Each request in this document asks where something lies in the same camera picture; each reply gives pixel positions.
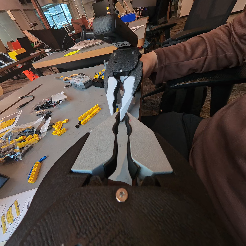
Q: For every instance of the person's right hand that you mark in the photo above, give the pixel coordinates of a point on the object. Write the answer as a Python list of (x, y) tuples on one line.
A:
[(149, 65)]

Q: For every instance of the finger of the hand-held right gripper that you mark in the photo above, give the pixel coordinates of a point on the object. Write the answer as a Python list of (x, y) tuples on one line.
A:
[(127, 96), (111, 90)]

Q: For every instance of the person's dark trousers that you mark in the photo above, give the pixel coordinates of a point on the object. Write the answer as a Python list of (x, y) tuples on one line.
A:
[(169, 130)]

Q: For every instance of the black office chair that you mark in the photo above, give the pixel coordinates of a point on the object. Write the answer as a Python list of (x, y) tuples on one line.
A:
[(163, 25), (87, 35), (201, 17)]

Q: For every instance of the blue plastic bin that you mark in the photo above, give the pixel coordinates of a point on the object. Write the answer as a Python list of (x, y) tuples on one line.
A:
[(127, 17)]

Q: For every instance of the partly built brick robot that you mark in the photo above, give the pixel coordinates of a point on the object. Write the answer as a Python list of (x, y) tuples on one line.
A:
[(98, 82)]

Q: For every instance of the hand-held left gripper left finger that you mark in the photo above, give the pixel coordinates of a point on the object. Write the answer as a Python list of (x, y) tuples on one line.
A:
[(92, 151)]

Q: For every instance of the black display panel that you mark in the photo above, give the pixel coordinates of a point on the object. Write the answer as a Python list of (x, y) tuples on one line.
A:
[(44, 38)]

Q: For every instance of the long yellow beam with holes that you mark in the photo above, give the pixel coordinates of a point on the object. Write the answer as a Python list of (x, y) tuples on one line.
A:
[(90, 116)]

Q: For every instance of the yellow and black sticker sheet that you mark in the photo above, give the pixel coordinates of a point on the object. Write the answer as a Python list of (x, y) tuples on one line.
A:
[(9, 121)]

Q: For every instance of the grey battery box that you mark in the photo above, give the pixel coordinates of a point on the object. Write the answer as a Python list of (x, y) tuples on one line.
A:
[(80, 81)]

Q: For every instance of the grey and yellow scissors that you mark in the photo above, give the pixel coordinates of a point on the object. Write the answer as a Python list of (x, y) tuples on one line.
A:
[(66, 77)]

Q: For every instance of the yellow sticky note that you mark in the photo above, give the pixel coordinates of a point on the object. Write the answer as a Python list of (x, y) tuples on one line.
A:
[(71, 52)]

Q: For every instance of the black mesh armchair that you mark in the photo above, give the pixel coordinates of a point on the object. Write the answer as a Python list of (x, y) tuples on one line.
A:
[(201, 80)]

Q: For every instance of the short yellow two-hole beam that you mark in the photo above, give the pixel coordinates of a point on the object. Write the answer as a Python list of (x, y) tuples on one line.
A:
[(61, 131)]

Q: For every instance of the yellow angled brick assembly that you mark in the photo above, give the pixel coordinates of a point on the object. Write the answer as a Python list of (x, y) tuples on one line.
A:
[(59, 125)]

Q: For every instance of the instruction booklet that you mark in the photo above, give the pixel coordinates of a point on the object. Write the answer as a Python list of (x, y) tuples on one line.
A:
[(13, 211)]

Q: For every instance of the orange plastic object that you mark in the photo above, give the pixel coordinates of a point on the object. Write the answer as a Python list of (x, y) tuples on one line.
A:
[(30, 75)]

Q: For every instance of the clear bag of yellow parts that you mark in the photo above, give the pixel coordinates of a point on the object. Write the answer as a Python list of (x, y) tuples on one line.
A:
[(23, 138)]

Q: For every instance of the clear bag of black pins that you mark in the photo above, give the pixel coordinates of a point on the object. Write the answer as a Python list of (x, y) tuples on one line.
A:
[(48, 102)]

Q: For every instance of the printed paper sheet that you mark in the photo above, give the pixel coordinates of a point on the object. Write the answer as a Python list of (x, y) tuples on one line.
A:
[(86, 43)]

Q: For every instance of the yellow curved panel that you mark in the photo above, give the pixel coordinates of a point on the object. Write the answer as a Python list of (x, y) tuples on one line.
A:
[(117, 110)]

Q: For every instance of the grey desk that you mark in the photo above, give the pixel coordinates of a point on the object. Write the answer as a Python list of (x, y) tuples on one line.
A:
[(86, 100)]

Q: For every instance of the large window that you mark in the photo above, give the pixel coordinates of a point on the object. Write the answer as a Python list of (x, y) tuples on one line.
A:
[(55, 15)]

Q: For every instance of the person's brown shirt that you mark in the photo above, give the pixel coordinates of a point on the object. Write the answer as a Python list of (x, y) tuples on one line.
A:
[(221, 153)]

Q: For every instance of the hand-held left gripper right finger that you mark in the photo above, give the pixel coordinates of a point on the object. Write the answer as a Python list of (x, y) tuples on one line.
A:
[(149, 151)]

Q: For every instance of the yellow five-hole beam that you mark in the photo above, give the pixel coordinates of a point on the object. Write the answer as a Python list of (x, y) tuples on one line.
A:
[(35, 172)]

